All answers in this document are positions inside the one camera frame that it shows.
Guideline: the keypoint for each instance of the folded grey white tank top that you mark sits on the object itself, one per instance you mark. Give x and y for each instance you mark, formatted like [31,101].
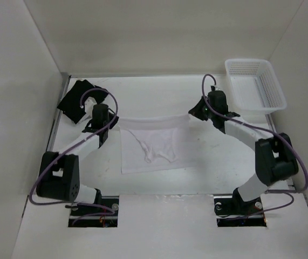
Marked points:
[84,118]

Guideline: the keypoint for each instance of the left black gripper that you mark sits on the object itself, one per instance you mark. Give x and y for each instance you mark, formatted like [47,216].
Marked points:
[116,121]

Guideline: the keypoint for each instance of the right metal table rail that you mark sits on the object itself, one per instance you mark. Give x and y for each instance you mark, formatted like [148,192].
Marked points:
[282,165]

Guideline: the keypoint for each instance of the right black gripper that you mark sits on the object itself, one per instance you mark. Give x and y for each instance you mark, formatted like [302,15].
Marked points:
[196,110]

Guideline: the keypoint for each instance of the metal table rail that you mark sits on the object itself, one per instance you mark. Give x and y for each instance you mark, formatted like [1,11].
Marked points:
[282,165]
[53,132]

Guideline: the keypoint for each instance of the white plastic basket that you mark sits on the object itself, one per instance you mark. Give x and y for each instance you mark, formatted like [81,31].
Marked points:
[254,86]

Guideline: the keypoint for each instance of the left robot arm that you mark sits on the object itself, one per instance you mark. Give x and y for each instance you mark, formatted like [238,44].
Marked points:
[59,174]

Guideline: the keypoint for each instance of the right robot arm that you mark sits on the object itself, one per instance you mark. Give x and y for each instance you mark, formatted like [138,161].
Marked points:
[245,198]

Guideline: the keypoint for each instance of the folded black tank top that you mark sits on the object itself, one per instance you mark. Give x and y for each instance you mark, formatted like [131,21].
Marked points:
[70,103]

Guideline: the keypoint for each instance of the left metal table rail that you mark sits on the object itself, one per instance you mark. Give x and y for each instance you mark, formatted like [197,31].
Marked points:
[53,132]

